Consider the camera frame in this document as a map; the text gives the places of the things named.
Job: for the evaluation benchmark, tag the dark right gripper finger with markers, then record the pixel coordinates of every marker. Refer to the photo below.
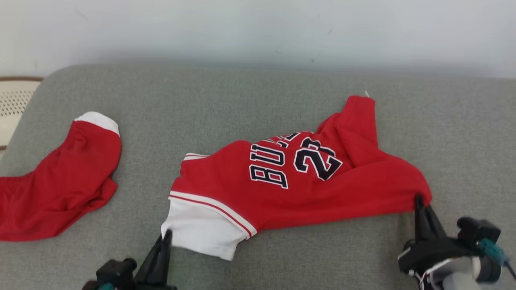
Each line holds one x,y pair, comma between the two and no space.
420,221
435,227

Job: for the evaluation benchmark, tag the grey fabric sofa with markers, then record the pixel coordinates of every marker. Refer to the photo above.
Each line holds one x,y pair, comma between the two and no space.
258,100

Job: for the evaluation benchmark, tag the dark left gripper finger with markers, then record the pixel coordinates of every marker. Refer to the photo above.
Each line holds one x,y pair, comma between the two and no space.
153,262
167,251

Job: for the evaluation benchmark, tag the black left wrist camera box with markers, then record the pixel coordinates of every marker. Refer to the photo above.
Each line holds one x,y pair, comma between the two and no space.
115,272

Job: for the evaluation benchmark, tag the cream perforated laundry basket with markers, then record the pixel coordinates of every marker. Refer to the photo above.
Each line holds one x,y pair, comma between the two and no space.
12,108

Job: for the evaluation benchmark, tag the red shorts white trim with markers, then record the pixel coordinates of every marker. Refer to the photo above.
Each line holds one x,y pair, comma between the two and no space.
60,181

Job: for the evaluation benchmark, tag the red basketball jersey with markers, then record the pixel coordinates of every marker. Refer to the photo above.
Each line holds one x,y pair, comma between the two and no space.
322,189

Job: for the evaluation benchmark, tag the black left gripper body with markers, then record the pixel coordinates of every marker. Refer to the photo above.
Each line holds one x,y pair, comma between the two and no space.
155,287

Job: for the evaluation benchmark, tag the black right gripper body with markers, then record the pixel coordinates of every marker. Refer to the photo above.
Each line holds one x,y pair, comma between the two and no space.
435,251

